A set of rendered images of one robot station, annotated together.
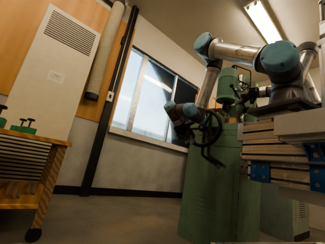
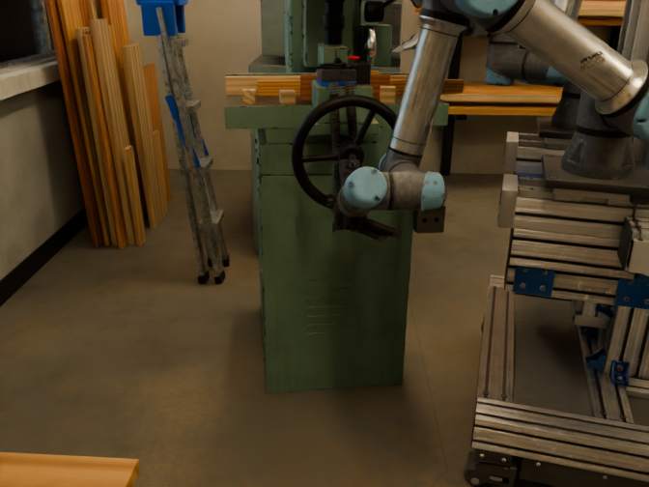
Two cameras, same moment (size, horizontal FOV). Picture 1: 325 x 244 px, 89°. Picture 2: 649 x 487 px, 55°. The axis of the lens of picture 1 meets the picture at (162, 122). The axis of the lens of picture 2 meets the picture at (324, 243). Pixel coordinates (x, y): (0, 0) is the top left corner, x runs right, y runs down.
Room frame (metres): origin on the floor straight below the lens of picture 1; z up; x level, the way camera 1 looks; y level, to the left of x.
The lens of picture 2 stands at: (0.32, 0.91, 1.19)
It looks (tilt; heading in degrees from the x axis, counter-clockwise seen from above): 23 degrees down; 308
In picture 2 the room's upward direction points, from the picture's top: 1 degrees clockwise
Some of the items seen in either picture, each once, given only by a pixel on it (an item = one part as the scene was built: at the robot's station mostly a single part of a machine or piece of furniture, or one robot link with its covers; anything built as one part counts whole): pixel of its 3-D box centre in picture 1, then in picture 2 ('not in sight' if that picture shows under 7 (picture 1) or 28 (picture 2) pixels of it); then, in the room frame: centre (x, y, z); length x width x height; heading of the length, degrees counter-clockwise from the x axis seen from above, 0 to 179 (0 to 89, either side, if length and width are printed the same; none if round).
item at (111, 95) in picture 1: (113, 87); not in sight; (2.04, 0.72, 1.35); 0.11 x 0.10 x 2.70; 127
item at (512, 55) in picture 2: not in sight; (507, 63); (0.98, -0.71, 1.01); 0.11 x 0.08 x 0.11; 178
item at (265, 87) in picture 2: not in sight; (361, 87); (1.36, -0.60, 0.92); 0.60 x 0.02 x 0.04; 45
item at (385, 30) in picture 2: (249, 121); (375, 44); (1.44, -0.78, 1.02); 0.09 x 0.07 x 0.12; 45
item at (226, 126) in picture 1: (216, 128); (336, 112); (1.35, -0.46, 0.87); 0.61 x 0.30 x 0.06; 45
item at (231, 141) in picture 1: (227, 147); (326, 134); (1.51, -0.63, 0.76); 0.57 x 0.45 x 0.09; 135
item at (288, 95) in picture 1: (286, 100); (600, 148); (0.67, -0.52, 0.87); 0.15 x 0.15 x 0.10
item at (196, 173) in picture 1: (223, 193); (324, 251); (1.51, -0.63, 0.36); 0.58 x 0.45 x 0.71; 135
